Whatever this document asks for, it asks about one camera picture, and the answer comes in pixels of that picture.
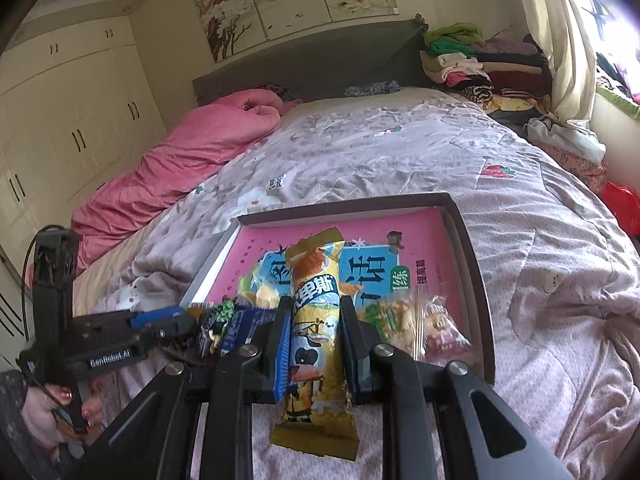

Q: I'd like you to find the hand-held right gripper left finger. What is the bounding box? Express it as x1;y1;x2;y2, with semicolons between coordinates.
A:
70;296;297;480

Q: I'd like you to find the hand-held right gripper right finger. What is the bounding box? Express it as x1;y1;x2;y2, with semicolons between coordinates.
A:
339;296;576;480

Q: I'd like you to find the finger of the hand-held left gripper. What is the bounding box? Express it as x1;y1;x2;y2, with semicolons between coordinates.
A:
107;306;188;331
135;317;199;356

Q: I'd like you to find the yellow cartoon snack packet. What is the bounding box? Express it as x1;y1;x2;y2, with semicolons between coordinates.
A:
270;227;361;461

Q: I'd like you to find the blue cookie packet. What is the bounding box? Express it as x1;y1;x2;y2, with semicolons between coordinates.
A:
215;305;276;356

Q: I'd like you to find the dark green snack packet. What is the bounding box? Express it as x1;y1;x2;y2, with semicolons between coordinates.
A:
197;297;238;358

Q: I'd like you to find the clear green-printed pastry packet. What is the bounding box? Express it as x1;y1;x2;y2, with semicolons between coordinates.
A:
362;295;431;361

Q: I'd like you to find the clear-wrapped round candy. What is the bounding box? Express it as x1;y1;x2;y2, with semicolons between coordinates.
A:
422;297;473;358

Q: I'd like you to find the dark shallow tray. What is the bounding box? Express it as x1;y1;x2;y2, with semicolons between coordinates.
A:
186;192;497;386

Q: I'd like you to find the person's left hand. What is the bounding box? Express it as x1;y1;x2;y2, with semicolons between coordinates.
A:
22;374;105;443

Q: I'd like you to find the tan bed sheet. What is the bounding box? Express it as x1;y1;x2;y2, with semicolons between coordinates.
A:
75;220;171;311

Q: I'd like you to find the green yellow chips packet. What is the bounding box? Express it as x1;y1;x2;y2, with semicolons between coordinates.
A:
235;265;286;311

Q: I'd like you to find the pink book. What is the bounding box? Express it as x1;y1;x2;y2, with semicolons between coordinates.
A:
207;207;473;361

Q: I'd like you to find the pink quilt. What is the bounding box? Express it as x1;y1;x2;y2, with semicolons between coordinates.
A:
25;89;285;286

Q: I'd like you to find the cream wardrobe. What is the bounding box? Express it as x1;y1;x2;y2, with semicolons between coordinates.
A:
0;15;168;281

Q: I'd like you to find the floral pale pink blanket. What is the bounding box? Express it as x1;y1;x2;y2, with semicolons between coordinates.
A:
75;85;640;480

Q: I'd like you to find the dark patterned cloth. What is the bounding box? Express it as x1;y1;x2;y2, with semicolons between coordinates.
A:
344;80;401;98

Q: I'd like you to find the pink floral cloth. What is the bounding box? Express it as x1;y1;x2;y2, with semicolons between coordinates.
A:
537;142;608;193

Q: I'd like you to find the grey headboard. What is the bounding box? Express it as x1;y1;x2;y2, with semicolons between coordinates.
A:
192;19;431;106

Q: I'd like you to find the white crumpled cloth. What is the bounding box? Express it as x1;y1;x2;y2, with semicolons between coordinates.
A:
525;115;606;163

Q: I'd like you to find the red plastic bag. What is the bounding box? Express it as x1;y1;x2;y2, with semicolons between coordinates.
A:
599;182;640;236

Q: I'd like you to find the pile of folded clothes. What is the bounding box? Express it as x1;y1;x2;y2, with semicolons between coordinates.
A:
420;22;553;116

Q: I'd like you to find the green windowsill mat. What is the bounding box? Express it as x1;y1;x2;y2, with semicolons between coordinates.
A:
595;84;640;121

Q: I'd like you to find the cream curtain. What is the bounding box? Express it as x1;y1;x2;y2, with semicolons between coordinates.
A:
510;0;608;116

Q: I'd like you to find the colourful clothes heap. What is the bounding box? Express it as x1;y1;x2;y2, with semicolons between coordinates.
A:
595;50;640;106

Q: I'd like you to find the black cable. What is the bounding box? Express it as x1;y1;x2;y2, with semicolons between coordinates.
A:
20;232;43;356

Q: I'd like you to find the flower branch wall painting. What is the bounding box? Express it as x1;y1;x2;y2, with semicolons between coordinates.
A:
187;0;401;63

